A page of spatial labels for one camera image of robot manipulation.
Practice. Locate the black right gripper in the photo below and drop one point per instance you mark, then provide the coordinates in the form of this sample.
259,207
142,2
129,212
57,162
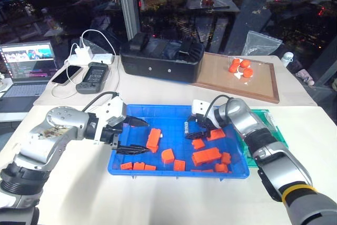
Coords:
204,123

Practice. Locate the white power strip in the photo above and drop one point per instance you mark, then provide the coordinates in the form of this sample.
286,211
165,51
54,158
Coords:
104,58

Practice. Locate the blue plastic bin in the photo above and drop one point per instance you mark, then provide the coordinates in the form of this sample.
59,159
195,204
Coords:
168,119

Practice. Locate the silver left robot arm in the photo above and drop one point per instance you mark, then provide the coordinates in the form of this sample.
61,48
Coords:
58,127

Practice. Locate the flat orange toy block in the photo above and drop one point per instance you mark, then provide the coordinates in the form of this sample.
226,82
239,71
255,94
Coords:
202,170

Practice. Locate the white bottle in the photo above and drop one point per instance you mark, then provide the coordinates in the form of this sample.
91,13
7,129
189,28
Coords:
287,59

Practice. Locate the green plastic bin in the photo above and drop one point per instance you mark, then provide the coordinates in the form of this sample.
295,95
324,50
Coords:
271,125

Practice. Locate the grey window frame post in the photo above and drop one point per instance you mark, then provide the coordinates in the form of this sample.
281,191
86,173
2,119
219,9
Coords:
127,3

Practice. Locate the small silver battery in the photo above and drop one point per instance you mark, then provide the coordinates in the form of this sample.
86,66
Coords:
186,127

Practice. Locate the clear plastic zip bag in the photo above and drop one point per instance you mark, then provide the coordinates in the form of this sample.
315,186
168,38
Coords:
259,43

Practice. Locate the white smartphone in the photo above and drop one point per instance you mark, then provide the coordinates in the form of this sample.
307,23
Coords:
65,74

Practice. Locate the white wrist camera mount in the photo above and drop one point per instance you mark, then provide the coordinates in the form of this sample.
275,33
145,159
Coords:
199,107
116,109

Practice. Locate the tall orange toy block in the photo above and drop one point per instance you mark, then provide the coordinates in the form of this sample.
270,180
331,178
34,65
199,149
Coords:
153,139

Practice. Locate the round orange toy piece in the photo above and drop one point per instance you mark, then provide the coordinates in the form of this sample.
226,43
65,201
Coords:
245,63
236,62
248,72
233,68

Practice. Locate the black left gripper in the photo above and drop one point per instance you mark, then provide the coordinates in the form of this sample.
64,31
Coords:
109,135

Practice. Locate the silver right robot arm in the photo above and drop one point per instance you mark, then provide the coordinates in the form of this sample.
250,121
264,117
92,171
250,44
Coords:
276,161

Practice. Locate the wooden framed tray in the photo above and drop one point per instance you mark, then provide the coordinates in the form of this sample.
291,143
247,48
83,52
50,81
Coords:
218,77

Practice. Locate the black foam case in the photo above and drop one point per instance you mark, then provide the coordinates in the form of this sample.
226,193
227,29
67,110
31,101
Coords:
158,63

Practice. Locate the open laptop computer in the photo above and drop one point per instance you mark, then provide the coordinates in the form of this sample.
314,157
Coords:
26,61

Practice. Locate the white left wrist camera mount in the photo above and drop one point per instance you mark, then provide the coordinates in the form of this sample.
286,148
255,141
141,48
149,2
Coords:
116,109

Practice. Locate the white wall charger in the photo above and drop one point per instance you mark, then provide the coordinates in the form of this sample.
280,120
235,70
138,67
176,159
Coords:
84,52

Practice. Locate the pink soft toy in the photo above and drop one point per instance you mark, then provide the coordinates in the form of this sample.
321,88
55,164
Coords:
305,76

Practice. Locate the dark grey handheld controller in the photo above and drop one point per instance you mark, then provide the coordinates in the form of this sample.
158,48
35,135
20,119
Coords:
92,77

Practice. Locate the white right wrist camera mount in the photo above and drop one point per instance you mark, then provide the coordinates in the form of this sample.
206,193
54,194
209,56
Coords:
199,107

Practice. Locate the long orange toy block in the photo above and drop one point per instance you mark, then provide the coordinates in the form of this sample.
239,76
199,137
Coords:
206,156

